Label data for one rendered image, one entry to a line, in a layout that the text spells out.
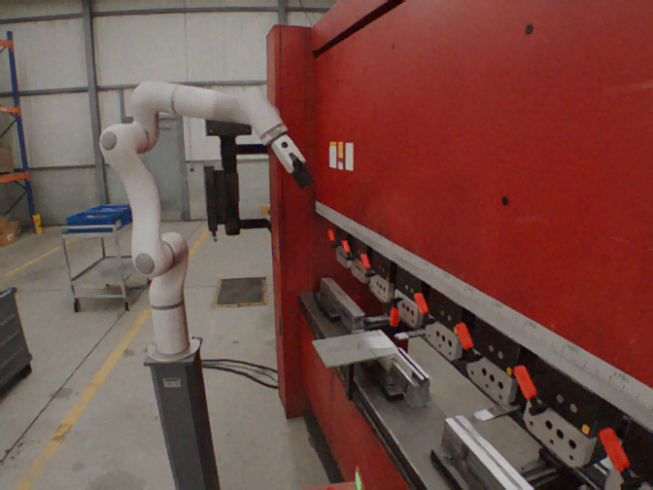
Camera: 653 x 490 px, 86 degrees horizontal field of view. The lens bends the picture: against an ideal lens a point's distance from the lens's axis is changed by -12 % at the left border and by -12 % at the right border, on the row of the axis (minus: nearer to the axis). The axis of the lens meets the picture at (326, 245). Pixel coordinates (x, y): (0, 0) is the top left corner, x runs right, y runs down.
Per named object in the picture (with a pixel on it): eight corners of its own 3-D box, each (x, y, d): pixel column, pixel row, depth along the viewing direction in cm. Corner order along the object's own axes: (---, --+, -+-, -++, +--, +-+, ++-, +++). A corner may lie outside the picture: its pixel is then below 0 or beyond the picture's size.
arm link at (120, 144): (188, 263, 134) (164, 280, 119) (158, 268, 136) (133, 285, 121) (149, 120, 122) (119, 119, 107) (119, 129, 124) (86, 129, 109)
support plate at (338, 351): (311, 342, 147) (311, 340, 146) (375, 332, 154) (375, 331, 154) (326, 368, 130) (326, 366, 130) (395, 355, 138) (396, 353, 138)
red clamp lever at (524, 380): (514, 366, 72) (535, 415, 67) (530, 362, 73) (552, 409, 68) (509, 368, 74) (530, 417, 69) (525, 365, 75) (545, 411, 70)
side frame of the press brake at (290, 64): (278, 397, 267) (265, 35, 205) (389, 375, 292) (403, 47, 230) (286, 419, 244) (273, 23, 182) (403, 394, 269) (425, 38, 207)
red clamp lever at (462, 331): (455, 323, 91) (471, 362, 85) (469, 320, 92) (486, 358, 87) (452, 326, 92) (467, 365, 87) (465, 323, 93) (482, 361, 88)
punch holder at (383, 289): (369, 289, 149) (371, 248, 145) (390, 287, 152) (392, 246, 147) (387, 304, 136) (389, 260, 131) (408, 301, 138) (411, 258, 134)
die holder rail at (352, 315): (320, 294, 222) (320, 278, 220) (330, 293, 224) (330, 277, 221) (352, 334, 176) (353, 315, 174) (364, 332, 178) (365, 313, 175)
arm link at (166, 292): (143, 308, 129) (133, 241, 122) (169, 288, 146) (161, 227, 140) (174, 311, 127) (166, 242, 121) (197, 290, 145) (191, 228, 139)
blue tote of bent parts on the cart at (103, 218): (84, 227, 407) (81, 211, 402) (126, 226, 412) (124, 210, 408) (67, 235, 373) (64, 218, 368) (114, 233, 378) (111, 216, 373)
